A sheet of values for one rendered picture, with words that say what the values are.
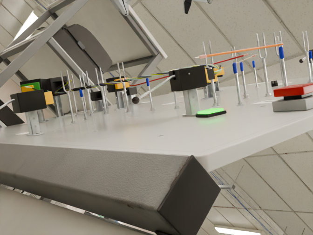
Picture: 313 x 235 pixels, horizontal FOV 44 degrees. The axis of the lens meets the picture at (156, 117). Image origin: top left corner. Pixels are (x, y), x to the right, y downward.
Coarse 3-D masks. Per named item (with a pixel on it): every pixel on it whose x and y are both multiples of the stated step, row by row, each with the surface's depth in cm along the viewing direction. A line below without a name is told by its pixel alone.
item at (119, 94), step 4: (108, 80) 130; (112, 80) 127; (108, 88) 132; (112, 88) 128; (128, 88) 129; (116, 92) 130; (120, 92) 131; (116, 96) 130; (120, 96) 132; (116, 100) 131; (120, 100) 132; (120, 104) 132; (124, 104) 131; (116, 108) 131; (120, 108) 131; (124, 108) 130
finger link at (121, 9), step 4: (112, 0) 67; (116, 0) 66; (120, 0) 67; (116, 4) 66; (120, 4) 66; (116, 8) 67; (120, 8) 67; (124, 8) 67; (120, 12) 67; (124, 12) 67
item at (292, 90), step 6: (300, 84) 60; (306, 84) 58; (312, 84) 57; (276, 90) 59; (282, 90) 58; (288, 90) 57; (294, 90) 56; (300, 90) 56; (306, 90) 56; (312, 90) 57; (276, 96) 59; (282, 96) 58; (288, 96) 58; (294, 96) 58; (300, 96) 57; (306, 96) 58
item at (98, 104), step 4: (92, 92) 134; (96, 92) 133; (100, 92) 134; (92, 96) 135; (96, 96) 135; (100, 96) 136; (92, 100) 136; (96, 100) 133; (100, 100) 135; (96, 104) 135; (100, 104) 137; (96, 108) 136; (100, 108) 137
